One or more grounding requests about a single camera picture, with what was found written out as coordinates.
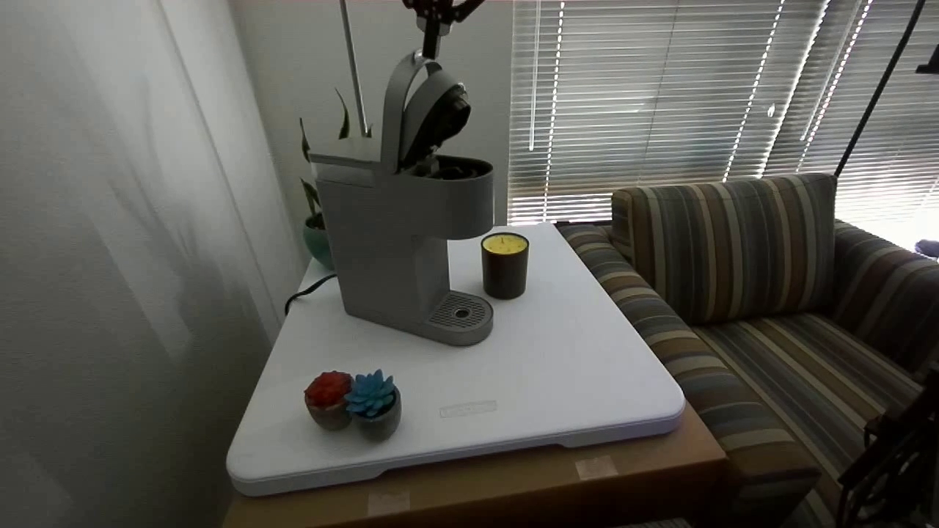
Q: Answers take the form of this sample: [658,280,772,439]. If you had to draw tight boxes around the thin grey lamp pole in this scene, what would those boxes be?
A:
[338,0,373,141]

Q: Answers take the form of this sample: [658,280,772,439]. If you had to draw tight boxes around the striped sofa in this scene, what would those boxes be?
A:
[555,173,939,528]

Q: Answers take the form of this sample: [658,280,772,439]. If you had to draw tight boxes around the black power cable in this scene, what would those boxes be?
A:
[282,270,341,318]

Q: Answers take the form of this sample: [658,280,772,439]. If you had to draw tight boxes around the grey coffee maker body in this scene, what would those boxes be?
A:
[309,153,500,352]

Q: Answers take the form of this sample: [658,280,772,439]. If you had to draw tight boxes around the brown wooden table base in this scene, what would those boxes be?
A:
[221,403,733,528]

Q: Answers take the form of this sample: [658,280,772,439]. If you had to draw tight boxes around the black tripod stand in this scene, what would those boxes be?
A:
[836,365,939,528]

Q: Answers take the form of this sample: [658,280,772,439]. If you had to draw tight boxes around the thin black slanted pole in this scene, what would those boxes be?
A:
[833,0,927,180]

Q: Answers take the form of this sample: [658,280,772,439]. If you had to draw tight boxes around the yellow candle in dark jar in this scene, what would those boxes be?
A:
[478,227,535,301]

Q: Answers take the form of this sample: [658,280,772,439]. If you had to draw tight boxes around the striped sofa back cushion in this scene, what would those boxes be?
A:
[610,173,840,327]

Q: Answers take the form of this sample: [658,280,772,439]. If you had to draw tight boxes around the snake plant in teal pot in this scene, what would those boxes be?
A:
[293,87,359,274]

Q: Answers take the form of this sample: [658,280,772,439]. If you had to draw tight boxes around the grey coffee maker lid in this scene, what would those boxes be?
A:
[378,50,472,179]

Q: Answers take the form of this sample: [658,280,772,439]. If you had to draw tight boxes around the white window blinds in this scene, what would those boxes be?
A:
[507,0,939,252]

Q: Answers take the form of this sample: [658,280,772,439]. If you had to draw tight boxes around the white table board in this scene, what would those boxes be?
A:
[225,222,690,499]

